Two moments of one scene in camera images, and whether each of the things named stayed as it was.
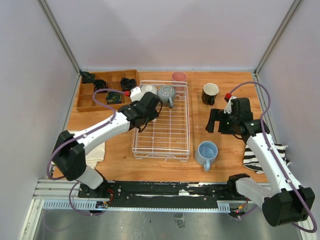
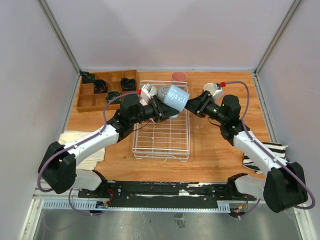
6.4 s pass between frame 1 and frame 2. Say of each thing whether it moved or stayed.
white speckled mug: stayed
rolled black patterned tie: stayed
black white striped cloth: stayed
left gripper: moved
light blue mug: moved
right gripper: moved
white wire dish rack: stayed
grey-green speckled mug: stayed
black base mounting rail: stayed
